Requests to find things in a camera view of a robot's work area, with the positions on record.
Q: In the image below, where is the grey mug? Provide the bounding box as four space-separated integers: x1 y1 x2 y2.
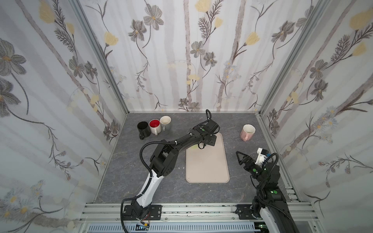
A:
160 116 172 132

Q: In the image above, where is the pink mug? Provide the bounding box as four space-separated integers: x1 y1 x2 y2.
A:
240 124 256 142

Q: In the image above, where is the black mug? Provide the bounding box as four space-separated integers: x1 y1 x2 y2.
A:
137 121 152 140

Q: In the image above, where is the beige rectangular tray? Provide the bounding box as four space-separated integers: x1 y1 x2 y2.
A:
186 133 230 183

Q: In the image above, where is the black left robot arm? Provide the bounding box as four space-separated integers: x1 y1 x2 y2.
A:
120 109 220 233

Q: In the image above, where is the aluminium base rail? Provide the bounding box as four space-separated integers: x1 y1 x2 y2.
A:
78 202 318 233

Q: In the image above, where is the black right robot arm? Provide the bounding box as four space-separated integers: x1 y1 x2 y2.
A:
235 148 299 233

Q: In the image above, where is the white cream mug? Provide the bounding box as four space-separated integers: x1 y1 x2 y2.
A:
149 119 162 136

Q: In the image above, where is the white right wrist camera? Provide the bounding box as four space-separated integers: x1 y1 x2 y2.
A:
255 148 271 166

